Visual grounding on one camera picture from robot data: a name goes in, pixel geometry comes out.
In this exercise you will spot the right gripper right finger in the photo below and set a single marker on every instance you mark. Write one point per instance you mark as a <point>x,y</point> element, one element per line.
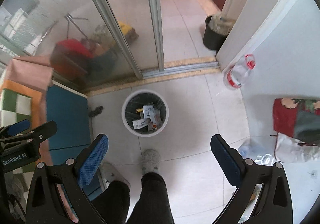
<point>274,204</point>

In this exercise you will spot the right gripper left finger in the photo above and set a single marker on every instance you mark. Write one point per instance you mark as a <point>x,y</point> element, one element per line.
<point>44,203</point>

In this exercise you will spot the white trash bin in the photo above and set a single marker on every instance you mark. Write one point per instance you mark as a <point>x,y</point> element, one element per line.
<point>145,104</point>

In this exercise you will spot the crushed clear plastic bottle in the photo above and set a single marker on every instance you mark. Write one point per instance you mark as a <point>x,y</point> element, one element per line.
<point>253,150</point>

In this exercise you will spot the clear plastic bag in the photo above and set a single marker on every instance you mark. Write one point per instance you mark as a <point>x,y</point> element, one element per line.
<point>291,150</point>

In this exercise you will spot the grey left slipper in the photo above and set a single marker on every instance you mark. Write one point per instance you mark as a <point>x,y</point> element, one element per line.
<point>109,174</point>

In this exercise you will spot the grey slipper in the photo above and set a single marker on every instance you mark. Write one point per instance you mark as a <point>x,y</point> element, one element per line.
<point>150,161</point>
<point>109,174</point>

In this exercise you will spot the black trouser legs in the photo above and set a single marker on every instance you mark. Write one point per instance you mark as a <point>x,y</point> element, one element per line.
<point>152,207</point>

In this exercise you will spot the blue cabinet panel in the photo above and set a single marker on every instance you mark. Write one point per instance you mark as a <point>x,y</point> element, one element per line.
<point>70,112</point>

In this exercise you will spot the dark rag on floor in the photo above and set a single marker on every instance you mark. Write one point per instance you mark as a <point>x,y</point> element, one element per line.
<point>97,111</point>

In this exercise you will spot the grey right slipper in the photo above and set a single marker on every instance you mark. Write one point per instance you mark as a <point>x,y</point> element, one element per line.
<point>150,161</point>

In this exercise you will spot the white medicine box in bin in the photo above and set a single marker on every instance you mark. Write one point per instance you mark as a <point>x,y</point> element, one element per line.
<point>141,123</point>

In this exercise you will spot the large clear water bottle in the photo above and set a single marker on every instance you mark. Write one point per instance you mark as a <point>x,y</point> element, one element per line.
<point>238,74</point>

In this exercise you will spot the black bucket with mop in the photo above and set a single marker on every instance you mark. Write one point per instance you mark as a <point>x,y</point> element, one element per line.
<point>216,31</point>

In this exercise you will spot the sliding glass door frame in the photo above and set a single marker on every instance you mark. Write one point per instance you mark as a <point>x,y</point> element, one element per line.
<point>160,37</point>

